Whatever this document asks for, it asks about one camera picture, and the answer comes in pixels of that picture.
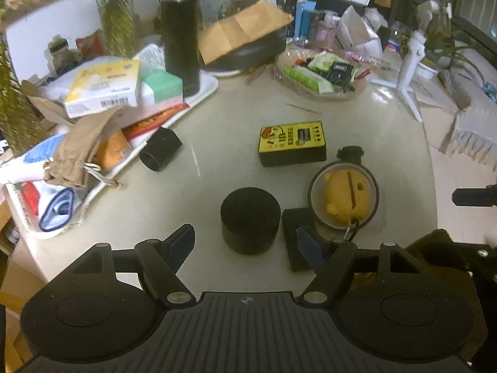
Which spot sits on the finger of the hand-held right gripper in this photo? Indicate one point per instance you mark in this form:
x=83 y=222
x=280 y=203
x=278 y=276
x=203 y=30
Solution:
x=471 y=197

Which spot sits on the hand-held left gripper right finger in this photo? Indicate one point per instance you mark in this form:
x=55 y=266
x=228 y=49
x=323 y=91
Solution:
x=310 y=248

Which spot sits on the white plastic tray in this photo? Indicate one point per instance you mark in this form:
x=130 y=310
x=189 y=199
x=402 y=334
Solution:
x=202 y=91

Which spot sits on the black cylindrical tube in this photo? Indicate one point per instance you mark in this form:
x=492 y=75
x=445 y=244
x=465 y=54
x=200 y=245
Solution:
x=161 y=149

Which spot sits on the orange snack packet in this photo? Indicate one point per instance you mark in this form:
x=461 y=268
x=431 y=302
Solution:
x=112 y=149

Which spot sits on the red flat packet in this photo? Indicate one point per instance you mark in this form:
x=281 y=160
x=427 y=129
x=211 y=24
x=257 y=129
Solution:
x=155 y=118

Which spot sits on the white gimbal tripod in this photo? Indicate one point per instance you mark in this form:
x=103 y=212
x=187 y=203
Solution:
x=409 y=62

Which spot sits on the black round container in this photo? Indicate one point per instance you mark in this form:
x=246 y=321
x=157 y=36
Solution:
x=250 y=219

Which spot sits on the green wipes packet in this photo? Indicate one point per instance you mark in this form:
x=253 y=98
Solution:
x=306 y=79
x=324 y=61

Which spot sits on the grey fringed blanket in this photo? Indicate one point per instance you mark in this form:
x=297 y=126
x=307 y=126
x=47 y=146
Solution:
x=471 y=112

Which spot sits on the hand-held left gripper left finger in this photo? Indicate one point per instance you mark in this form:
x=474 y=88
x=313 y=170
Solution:
x=181 y=243

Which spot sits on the white paper bag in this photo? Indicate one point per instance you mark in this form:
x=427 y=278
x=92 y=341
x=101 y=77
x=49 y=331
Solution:
x=357 y=33

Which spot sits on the cola bottle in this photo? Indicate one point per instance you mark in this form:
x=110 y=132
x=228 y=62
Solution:
x=393 y=40

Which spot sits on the thin brown twig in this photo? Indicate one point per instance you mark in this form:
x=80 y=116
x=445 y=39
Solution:
x=303 y=108

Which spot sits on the black oval zip case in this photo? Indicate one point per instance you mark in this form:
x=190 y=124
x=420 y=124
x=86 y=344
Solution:
x=252 y=52

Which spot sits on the pink soap pump bottle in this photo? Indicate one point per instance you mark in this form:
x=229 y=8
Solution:
x=326 y=29

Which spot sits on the blue white pouch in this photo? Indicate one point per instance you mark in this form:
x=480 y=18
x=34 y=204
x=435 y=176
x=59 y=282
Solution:
x=57 y=209

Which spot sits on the brown paper envelope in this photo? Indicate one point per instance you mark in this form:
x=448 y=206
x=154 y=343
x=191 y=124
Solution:
x=240 y=27

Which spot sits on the yellow white carton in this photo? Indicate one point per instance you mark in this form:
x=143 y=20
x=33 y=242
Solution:
x=103 y=85

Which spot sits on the black snack packet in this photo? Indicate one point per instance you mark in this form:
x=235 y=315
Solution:
x=341 y=73

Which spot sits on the black square pad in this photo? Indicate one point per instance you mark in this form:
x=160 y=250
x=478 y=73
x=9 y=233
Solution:
x=297 y=241

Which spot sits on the mint green tissue pack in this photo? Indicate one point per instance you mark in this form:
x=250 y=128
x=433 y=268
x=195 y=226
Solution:
x=163 y=85

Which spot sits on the striped straws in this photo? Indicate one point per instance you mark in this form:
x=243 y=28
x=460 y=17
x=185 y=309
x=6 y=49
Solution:
x=255 y=75

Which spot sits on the yellow black rectangular box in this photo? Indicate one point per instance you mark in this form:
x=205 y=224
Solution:
x=291 y=140

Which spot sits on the blue carton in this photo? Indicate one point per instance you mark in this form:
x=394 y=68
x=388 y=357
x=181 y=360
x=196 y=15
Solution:
x=305 y=19

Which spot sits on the round case with yellow bear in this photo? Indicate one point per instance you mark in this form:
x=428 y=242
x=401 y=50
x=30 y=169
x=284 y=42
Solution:
x=343 y=196

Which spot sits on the clear tray of snacks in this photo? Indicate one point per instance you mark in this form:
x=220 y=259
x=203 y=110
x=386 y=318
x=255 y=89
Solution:
x=287 y=85

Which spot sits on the small black flanged cap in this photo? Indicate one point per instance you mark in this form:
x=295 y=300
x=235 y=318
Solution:
x=350 y=154

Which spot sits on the black thermos bottle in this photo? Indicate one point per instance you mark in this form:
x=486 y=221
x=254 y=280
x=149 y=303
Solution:
x=179 y=42

